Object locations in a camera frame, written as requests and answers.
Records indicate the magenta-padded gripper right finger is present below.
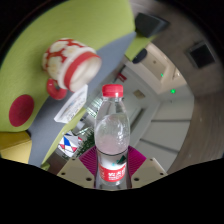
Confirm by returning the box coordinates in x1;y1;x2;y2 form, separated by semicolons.
126;145;169;188

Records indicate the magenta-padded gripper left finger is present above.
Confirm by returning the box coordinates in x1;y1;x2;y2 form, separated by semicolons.
56;146;98;188

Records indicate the clear red-capped water bottle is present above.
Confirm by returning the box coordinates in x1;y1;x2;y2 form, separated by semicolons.
93;83;130;190

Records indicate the red blue white geometric cube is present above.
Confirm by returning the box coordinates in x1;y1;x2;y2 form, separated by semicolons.
57;131;84;158

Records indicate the flat round red coaster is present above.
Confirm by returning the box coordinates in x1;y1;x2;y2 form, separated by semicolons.
8;94;35;128

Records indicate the red bin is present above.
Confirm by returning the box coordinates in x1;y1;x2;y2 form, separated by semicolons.
116;72;128;83

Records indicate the red and white mug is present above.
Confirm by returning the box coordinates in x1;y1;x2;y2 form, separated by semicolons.
41;37;103;101

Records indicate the black bag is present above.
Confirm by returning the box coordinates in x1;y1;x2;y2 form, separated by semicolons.
131;48;148;65

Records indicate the lime green seat block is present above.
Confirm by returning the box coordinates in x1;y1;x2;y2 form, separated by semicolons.
124;33;158;62

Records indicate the dark grey seat block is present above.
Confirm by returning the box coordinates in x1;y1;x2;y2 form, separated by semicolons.
134;12;170;38

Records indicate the framed wall picture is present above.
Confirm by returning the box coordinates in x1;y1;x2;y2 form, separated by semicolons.
133;89;146;100

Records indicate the black wall monitor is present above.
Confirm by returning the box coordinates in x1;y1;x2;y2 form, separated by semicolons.
185;41;216;69

